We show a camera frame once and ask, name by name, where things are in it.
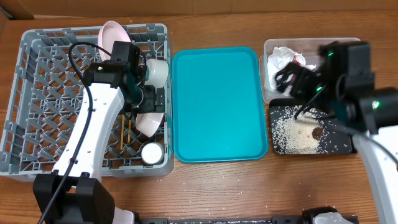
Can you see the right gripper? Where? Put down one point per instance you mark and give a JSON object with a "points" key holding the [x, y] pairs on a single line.
{"points": [[298, 82]]}

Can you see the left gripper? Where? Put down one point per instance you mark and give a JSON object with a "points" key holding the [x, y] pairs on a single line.
{"points": [[150, 105]]}

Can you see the pink bowl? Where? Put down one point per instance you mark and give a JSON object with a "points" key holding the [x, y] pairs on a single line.
{"points": [[148, 123]]}

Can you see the red snack wrapper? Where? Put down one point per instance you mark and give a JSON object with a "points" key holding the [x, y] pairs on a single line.
{"points": [[298, 59]]}

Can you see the wooden chopstick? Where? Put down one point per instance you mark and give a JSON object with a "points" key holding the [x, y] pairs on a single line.
{"points": [[129, 128], [122, 133]]}

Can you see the grey-green bowl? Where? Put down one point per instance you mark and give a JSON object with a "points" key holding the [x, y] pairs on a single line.
{"points": [[157, 73]]}

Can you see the white napkin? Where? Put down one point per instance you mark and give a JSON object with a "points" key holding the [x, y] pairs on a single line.
{"points": [[279, 58]]}

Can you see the brown food scrap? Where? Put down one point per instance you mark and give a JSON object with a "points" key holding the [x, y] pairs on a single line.
{"points": [[317, 133]]}

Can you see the white cup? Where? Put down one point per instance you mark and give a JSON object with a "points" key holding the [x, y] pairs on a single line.
{"points": [[152, 153]]}

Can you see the white round plate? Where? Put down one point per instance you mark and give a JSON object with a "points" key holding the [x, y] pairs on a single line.
{"points": [[114, 39]]}

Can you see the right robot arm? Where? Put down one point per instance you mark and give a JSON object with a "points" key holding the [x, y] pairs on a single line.
{"points": [[343, 87]]}

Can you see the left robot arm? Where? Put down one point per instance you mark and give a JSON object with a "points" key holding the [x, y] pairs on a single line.
{"points": [[73, 192]]}

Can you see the clear plastic bin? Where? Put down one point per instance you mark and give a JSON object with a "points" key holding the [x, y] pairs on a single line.
{"points": [[308, 47]]}

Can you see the black tray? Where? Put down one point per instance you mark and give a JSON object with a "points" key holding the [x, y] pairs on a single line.
{"points": [[341, 142]]}

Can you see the spilled rice pile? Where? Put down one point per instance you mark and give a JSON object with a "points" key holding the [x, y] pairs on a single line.
{"points": [[293, 134]]}

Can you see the teal serving tray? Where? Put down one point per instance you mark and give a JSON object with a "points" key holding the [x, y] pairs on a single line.
{"points": [[217, 107]]}

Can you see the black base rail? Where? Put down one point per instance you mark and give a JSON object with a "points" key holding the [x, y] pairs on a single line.
{"points": [[274, 220]]}

